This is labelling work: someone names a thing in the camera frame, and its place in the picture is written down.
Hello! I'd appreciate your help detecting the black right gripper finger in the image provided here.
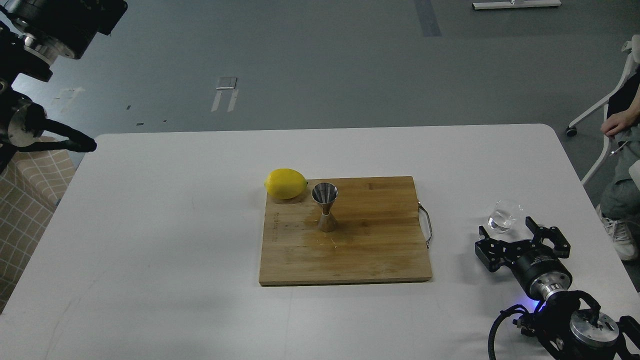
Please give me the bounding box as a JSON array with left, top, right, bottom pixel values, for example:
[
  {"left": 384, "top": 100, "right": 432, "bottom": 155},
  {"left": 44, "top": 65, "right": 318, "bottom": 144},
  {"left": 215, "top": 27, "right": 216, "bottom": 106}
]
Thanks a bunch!
[
  {"left": 474, "top": 226, "right": 534, "bottom": 272},
  {"left": 525, "top": 216, "right": 571, "bottom": 259}
]

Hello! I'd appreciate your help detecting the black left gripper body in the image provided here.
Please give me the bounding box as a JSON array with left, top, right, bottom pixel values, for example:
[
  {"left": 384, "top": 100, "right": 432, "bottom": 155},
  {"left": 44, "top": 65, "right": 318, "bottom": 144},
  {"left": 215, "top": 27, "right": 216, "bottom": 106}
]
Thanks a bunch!
[{"left": 1, "top": 0, "right": 128, "bottom": 60}]

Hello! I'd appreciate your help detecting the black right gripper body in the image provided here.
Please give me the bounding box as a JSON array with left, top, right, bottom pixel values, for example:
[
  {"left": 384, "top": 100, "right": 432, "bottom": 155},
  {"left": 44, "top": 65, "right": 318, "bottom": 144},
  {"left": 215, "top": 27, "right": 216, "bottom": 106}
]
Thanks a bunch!
[{"left": 510, "top": 249, "right": 573, "bottom": 301}]

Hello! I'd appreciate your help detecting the clear glass cup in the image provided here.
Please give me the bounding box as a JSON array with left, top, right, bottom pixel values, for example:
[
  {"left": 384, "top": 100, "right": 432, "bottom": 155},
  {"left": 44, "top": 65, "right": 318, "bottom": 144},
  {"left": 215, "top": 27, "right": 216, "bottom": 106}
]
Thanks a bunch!
[{"left": 486, "top": 199, "right": 524, "bottom": 234}]

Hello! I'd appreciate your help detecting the steel double jigger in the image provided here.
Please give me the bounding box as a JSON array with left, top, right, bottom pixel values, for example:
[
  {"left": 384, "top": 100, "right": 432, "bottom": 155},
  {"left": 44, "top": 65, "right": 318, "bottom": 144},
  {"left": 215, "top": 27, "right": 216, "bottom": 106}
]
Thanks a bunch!
[{"left": 311, "top": 182, "right": 339, "bottom": 233}]

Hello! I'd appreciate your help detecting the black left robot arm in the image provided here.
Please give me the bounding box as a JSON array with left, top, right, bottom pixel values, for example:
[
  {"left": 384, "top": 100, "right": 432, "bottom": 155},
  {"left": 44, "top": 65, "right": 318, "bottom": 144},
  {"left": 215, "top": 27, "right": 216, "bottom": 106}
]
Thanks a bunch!
[{"left": 0, "top": 0, "right": 128, "bottom": 170}]

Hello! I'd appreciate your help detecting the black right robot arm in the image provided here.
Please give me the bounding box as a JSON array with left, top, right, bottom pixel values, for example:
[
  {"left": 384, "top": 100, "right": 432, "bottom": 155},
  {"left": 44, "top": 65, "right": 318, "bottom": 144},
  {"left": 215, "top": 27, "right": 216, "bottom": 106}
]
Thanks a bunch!
[{"left": 474, "top": 217, "right": 639, "bottom": 360}]

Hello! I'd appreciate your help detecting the seated person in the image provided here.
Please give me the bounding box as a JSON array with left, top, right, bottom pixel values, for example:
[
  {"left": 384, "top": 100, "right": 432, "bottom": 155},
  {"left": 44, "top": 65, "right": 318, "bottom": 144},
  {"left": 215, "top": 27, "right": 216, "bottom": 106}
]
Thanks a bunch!
[{"left": 596, "top": 70, "right": 640, "bottom": 262}]

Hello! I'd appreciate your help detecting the wooden cutting board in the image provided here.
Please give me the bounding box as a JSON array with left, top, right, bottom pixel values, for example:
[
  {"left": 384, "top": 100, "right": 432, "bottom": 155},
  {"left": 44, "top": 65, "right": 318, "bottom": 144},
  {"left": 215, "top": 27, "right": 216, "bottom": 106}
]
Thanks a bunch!
[{"left": 258, "top": 176, "right": 433, "bottom": 286}]

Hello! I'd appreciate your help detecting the beige checkered cloth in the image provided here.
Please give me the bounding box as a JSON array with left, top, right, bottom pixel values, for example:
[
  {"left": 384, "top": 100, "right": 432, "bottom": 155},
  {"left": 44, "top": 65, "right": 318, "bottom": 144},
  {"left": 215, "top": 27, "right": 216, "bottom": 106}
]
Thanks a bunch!
[{"left": 0, "top": 149, "right": 76, "bottom": 310}]

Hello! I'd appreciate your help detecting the yellow lemon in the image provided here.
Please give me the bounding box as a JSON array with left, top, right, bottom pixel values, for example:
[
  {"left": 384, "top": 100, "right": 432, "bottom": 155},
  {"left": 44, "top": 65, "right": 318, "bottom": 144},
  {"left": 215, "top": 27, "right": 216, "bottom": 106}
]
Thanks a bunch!
[{"left": 263, "top": 168, "right": 308, "bottom": 199}]

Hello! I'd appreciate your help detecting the white floor rail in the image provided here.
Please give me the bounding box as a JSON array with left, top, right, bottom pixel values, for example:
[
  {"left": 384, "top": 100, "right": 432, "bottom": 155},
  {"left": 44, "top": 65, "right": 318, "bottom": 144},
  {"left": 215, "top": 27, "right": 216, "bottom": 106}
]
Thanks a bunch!
[{"left": 471, "top": 0, "right": 562, "bottom": 10}]

